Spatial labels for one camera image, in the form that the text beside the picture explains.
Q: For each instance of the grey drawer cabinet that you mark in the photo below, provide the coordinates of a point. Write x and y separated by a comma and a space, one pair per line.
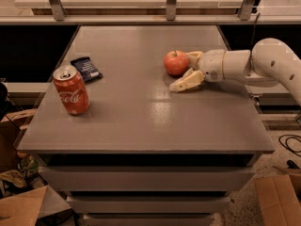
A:
143, 155

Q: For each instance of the red apple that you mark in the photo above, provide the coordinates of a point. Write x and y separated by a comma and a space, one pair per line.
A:
176, 62

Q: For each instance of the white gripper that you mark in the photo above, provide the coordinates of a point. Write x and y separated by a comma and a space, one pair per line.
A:
212, 65

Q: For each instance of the metal frame rail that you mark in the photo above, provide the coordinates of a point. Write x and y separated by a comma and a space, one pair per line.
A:
120, 12

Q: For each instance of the brown cardboard box far left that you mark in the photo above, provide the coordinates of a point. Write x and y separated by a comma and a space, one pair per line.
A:
12, 128

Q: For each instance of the dark blue snack packet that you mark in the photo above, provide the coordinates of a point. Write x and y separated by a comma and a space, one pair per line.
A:
86, 68

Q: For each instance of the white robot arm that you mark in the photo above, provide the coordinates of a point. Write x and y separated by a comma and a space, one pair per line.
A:
268, 63

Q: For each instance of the red coke can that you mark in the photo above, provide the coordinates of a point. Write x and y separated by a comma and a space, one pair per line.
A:
71, 89

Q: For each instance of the cardboard box right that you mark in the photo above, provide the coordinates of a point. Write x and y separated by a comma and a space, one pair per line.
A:
279, 198

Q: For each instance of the crumpled snack bags pile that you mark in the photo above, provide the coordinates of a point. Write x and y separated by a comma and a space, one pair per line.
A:
22, 179

